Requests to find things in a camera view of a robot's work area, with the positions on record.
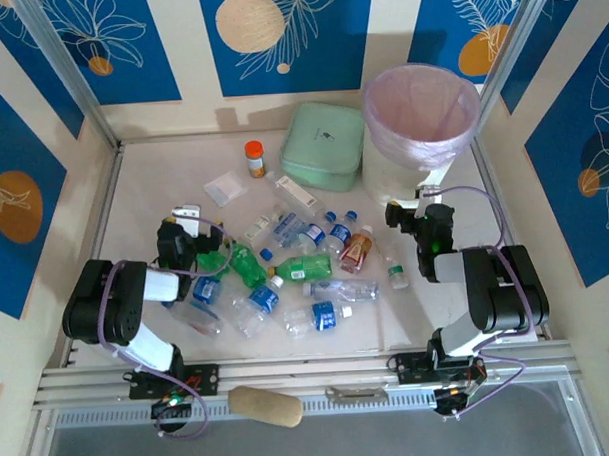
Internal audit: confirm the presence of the green plastic bottle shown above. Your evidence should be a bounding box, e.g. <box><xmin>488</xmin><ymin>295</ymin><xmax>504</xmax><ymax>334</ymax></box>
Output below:
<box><xmin>194</xmin><ymin>247</ymin><xmax>235</xmax><ymax>278</ymax></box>
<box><xmin>228</xmin><ymin>241</ymin><xmax>269</xmax><ymax>287</ymax></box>

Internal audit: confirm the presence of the crushed blue label bottle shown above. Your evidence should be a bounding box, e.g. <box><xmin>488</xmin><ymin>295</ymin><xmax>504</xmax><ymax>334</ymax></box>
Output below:
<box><xmin>188</xmin><ymin>275</ymin><xmax>226</xmax><ymax>313</ymax></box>

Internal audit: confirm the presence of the clear bottle green band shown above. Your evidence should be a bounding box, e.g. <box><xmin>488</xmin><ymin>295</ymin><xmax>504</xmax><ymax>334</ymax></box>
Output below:
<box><xmin>379</xmin><ymin>238</ymin><xmax>411</xmax><ymax>291</ymax></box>

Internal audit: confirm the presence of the red label drink bottle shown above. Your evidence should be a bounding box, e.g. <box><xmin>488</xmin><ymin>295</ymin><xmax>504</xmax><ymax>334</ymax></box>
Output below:
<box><xmin>336</xmin><ymin>224</ymin><xmax>376</xmax><ymax>276</ymax></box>

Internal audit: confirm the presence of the soda water bottle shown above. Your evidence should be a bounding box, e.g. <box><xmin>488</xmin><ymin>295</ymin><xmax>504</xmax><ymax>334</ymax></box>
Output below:
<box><xmin>259</xmin><ymin>211</ymin><xmax>310</xmax><ymax>261</ymax></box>

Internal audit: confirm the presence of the crushed clear bottle red label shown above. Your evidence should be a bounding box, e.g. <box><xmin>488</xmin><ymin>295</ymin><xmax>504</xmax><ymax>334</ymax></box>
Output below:
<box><xmin>169</xmin><ymin>298</ymin><xmax>224</xmax><ymax>339</ymax></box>

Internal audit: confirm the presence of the white capped blue label bottle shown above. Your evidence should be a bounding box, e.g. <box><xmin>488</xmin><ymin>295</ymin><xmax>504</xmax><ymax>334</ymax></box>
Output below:
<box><xmin>229</xmin><ymin>276</ymin><xmax>285</xmax><ymax>340</ymax></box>
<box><xmin>282</xmin><ymin>299</ymin><xmax>354</xmax><ymax>340</ymax></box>

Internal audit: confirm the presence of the long green soda bottle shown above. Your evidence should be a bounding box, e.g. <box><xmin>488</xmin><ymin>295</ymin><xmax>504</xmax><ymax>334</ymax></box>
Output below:
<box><xmin>266</xmin><ymin>253</ymin><xmax>334</xmax><ymax>283</ymax></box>

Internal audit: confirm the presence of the white ribbed waste bin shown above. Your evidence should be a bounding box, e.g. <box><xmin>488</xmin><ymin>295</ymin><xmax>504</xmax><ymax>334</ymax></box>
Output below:
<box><xmin>358</xmin><ymin>125</ymin><xmax>460</xmax><ymax>210</ymax></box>

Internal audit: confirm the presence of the white trash bin pink liner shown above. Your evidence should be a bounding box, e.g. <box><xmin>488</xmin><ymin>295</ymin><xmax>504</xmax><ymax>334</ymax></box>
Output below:
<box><xmin>361</xmin><ymin>61</ymin><xmax>485</xmax><ymax>175</ymax></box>

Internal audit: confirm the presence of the small clear plastic bag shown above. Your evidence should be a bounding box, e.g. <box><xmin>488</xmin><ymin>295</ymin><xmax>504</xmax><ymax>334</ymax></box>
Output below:
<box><xmin>202</xmin><ymin>170</ymin><xmax>250</xmax><ymax>208</ymax></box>

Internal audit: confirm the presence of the orange capped pill bottle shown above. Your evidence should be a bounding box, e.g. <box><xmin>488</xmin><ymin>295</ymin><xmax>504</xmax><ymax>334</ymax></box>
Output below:
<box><xmin>243</xmin><ymin>139</ymin><xmax>268</xmax><ymax>180</ymax></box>

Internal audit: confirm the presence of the clear bottle pale label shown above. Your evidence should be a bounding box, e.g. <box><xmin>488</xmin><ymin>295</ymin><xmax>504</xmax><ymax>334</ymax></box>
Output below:
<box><xmin>301</xmin><ymin>277</ymin><xmax>381</xmax><ymax>305</ymax></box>

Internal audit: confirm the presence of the green plastic lidded box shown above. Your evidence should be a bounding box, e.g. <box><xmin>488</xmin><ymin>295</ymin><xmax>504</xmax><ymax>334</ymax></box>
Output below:
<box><xmin>277</xmin><ymin>100</ymin><xmax>369</xmax><ymax>196</ymax></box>

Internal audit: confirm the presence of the small circuit board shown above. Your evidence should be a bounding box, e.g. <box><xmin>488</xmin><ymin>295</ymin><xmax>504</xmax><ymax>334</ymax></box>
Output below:
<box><xmin>432</xmin><ymin>384</ymin><xmax>487</xmax><ymax>416</ymax></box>
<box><xmin>148</xmin><ymin>395</ymin><xmax>196</xmax><ymax>421</ymax></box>

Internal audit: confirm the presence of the metal latch plate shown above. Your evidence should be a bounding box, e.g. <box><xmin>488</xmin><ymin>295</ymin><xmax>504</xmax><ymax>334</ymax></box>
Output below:
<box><xmin>324</xmin><ymin>383</ymin><xmax>391</xmax><ymax>403</ymax></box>

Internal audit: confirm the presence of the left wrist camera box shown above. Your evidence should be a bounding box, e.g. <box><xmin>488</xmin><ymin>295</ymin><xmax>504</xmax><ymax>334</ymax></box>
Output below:
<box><xmin>171</xmin><ymin>203</ymin><xmax>206</xmax><ymax>239</ymax></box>

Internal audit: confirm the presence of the aluminium side rail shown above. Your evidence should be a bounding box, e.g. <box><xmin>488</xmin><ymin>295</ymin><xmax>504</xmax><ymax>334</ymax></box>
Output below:
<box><xmin>470</xmin><ymin>132</ymin><xmax>553</xmax><ymax>346</ymax></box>
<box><xmin>50</xmin><ymin>143</ymin><xmax>133</xmax><ymax>371</ymax></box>

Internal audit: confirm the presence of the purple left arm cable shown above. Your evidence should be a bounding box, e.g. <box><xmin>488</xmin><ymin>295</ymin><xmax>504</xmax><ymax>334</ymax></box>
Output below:
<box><xmin>94</xmin><ymin>214</ymin><xmax>241</xmax><ymax>442</ymax></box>

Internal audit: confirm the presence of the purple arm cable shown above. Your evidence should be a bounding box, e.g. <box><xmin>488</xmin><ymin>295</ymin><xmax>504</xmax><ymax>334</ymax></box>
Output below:
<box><xmin>94</xmin><ymin>214</ymin><xmax>241</xmax><ymax>442</ymax></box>
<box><xmin>435</xmin><ymin>182</ymin><xmax>537</xmax><ymax>417</ymax></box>

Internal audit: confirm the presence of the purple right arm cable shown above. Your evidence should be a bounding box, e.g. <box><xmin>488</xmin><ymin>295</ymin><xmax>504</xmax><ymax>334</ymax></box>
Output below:
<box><xmin>435</xmin><ymin>182</ymin><xmax>537</xmax><ymax>417</ymax></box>

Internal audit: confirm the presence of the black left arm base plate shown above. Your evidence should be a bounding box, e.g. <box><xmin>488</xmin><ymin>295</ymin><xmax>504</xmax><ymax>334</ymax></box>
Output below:
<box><xmin>127</xmin><ymin>363</ymin><xmax>221</xmax><ymax>400</ymax></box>

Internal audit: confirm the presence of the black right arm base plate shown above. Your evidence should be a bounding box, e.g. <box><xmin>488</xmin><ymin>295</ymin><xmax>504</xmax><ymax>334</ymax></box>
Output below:
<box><xmin>388</xmin><ymin>350</ymin><xmax>489</xmax><ymax>386</ymax></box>

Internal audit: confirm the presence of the aluminium frame rail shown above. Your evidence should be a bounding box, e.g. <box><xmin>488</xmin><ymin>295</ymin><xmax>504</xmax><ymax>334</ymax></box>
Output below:
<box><xmin>32</xmin><ymin>341</ymin><xmax>584</xmax><ymax>410</ymax></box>

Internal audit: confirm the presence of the grey slotted cable duct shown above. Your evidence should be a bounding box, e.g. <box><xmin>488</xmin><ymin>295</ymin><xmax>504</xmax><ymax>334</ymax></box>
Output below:
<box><xmin>52</xmin><ymin>386</ymin><xmax>575</xmax><ymax>429</ymax></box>

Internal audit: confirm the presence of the beige wooden handle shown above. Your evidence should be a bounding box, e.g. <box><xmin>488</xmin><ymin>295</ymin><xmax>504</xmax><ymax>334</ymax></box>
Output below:
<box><xmin>226</xmin><ymin>383</ymin><xmax>305</xmax><ymax>431</ymax></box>

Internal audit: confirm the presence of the aluminium frame post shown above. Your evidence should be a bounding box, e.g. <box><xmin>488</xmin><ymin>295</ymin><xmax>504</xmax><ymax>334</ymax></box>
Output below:
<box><xmin>13</xmin><ymin>0</ymin><xmax>124</xmax><ymax>155</ymax></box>
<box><xmin>469</xmin><ymin>0</ymin><xmax>565</xmax><ymax>133</ymax></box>

